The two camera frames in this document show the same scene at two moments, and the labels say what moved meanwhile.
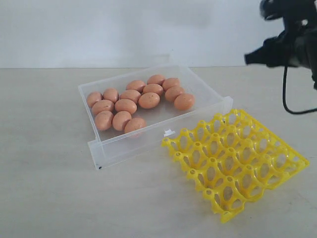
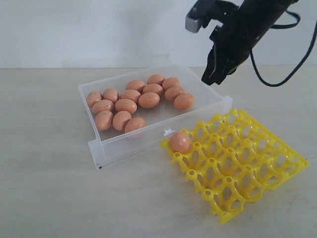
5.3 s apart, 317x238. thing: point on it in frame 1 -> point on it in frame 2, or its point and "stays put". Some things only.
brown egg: x=184 y=101 stays put
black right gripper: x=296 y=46 -> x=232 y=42
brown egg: x=134 y=124 stays put
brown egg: x=170 y=82 stays put
